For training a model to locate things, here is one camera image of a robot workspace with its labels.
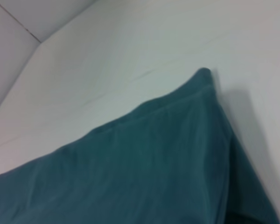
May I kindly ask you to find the teal blue t-shirt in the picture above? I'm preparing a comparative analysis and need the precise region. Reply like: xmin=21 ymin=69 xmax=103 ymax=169
xmin=0 ymin=67 xmax=280 ymax=224

